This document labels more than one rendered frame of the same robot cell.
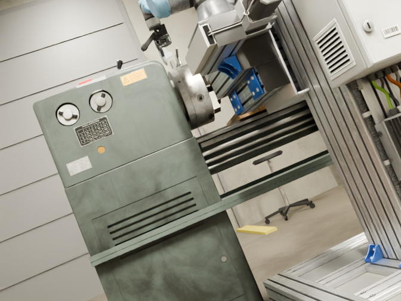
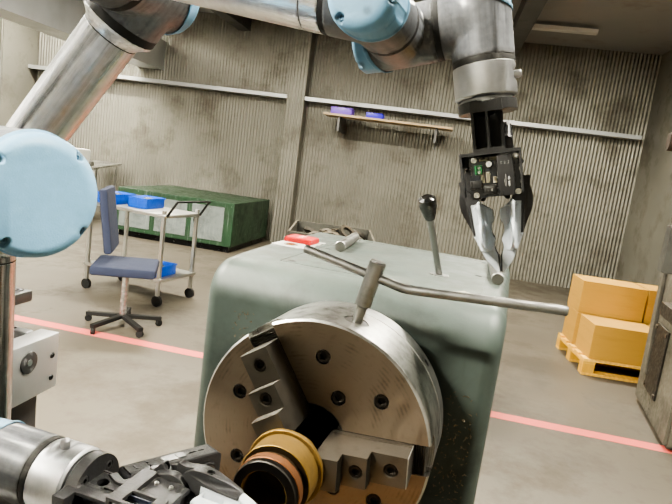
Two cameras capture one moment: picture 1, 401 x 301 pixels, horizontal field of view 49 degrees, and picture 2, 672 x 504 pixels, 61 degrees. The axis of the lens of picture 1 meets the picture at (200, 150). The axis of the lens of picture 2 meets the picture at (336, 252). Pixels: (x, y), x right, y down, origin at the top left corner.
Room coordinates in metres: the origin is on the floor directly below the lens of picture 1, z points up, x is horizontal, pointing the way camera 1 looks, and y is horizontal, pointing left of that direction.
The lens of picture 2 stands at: (2.47, -0.77, 1.43)
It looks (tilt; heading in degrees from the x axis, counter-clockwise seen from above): 9 degrees down; 113
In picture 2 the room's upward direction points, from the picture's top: 8 degrees clockwise
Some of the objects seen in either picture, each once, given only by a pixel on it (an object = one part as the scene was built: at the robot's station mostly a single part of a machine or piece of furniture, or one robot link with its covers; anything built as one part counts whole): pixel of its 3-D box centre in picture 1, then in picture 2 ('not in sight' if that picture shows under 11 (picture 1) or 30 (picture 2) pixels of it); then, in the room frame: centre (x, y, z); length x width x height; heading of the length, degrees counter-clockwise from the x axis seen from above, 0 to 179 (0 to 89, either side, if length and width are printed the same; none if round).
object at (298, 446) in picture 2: not in sight; (280, 474); (2.21, -0.22, 1.08); 0.09 x 0.09 x 0.09; 7
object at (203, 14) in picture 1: (214, 13); not in sight; (1.58, -0.24, 1.21); 0.15 x 0.15 x 0.10
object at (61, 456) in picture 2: not in sight; (70, 477); (2.04, -0.36, 1.08); 0.08 x 0.05 x 0.08; 96
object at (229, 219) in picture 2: not in sight; (196, 215); (-2.96, 6.50, 0.35); 1.77 x 1.62 x 0.70; 13
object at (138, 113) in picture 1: (118, 128); (373, 353); (2.13, 0.32, 1.06); 0.59 x 0.48 x 0.39; 96
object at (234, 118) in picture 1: (259, 110); not in sight; (2.23, -0.35, 0.88); 0.36 x 0.30 x 0.04; 6
